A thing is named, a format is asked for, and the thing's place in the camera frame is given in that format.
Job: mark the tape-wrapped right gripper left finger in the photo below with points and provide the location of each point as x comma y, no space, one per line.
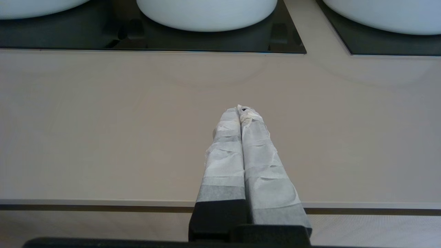
224,165

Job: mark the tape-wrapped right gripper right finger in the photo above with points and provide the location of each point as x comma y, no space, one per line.
265,172

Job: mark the white steel-lined pot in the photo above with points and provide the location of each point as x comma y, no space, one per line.
396,15
34,7
206,13

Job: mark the small black glass cooktop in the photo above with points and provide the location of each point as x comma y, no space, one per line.
372,44

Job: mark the large black glass cooktop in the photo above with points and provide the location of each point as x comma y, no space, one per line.
103,34

